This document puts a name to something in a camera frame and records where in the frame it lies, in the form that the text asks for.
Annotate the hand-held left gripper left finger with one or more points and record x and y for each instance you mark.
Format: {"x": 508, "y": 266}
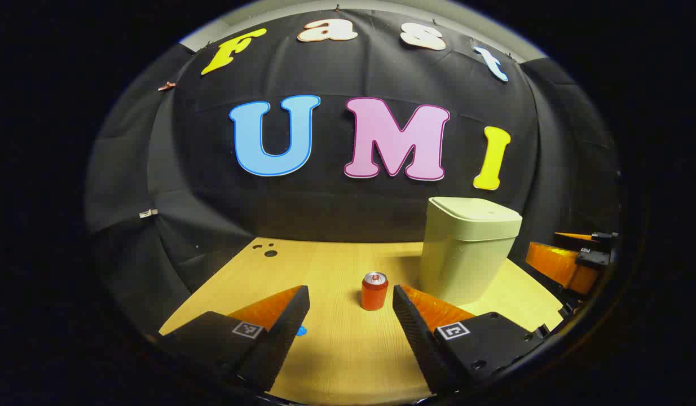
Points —
{"x": 289, "y": 324}

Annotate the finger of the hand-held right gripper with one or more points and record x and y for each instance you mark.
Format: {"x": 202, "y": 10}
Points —
{"x": 556, "y": 265}
{"x": 585, "y": 236}

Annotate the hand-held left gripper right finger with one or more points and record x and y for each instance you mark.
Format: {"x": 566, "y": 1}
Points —
{"x": 413, "y": 327}

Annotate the red pop can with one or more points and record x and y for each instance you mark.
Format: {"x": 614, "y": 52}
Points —
{"x": 374, "y": 293}

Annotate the green garbage bin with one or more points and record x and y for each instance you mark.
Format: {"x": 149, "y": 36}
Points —
{"x": 466, "y": 254}

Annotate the wooden desktop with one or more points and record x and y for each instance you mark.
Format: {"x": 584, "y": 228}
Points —
{"x": 348, "y": 349}

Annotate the black backdrop cloth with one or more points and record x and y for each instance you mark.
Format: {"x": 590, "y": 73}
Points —
{"x": 337, "y": 214}

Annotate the silver clip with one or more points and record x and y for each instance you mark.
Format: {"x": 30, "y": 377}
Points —
{"x": 148, "y": 213}

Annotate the copper clip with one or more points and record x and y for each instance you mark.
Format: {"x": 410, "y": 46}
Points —
{"x": 166, "y": 86}

